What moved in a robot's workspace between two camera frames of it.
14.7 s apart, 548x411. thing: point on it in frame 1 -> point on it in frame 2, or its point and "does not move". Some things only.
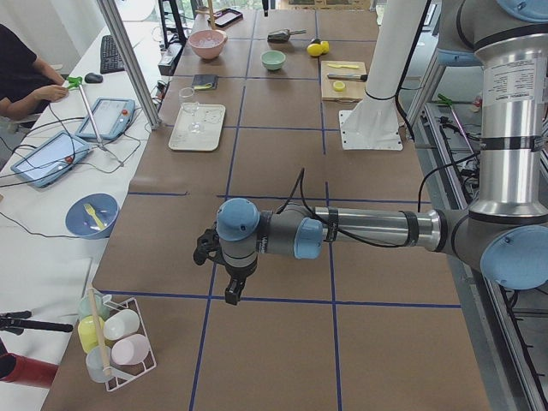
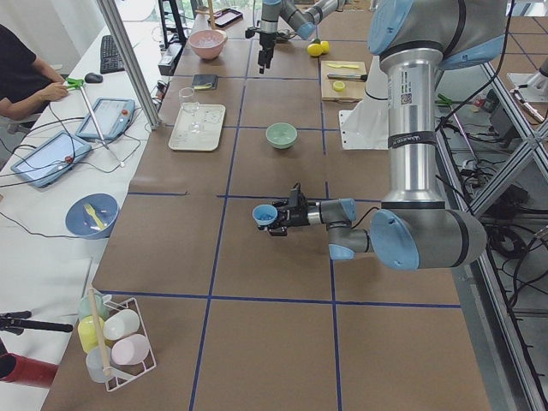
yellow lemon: [314, 50] does not move
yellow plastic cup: [87, 332] does not move
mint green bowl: [273, 60] -> [282, 135]
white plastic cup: [121, 323] does not move
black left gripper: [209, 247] -> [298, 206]
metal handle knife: [357, 77] does not move
